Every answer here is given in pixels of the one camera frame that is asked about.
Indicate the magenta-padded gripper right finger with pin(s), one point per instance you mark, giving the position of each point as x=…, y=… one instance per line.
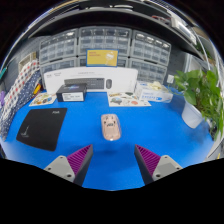
x=163, y=166

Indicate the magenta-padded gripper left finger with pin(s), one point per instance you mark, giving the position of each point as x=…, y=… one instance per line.
x=63, y=166

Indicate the pink transparent computer mouse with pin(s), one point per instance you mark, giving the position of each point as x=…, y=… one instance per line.
x=111, y=126

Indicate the black mouse pad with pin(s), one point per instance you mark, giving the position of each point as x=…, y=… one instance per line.
x=41, y=128

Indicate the sticker sheet with food pictures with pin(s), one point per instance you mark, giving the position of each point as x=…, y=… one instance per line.
x=42, y=99

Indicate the green plant in white pot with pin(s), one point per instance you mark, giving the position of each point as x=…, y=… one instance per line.
x=196, y=100

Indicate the small black box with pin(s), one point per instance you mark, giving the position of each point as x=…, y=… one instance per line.
x=70, y=92

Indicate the sticker sheet with cartoon pictures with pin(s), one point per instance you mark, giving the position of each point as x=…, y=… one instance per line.
x=128, y=99

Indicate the red and blue plaid cloth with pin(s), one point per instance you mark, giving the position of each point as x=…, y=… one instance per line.
x=23, y=80

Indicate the long white keyboard box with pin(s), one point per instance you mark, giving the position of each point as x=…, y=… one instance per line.
x=123, y=77

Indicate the grey pegboard panel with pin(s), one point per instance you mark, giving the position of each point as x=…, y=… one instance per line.
x=15, y=70

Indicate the white woven basket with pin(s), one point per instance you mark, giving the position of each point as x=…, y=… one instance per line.
x=26, y=60

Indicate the yellow and blue box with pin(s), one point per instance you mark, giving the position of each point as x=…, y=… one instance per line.
x=102, y=58

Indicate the grey small-drawer cabinet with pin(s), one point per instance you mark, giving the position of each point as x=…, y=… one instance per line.
x=105, y=38
x=150, y=48
x=58, y=46

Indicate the white wall socket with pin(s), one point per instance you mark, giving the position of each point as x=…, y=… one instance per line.
x=170, y=78

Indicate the dark wall shelf unit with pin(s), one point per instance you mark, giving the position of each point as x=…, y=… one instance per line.
x=100, y=18

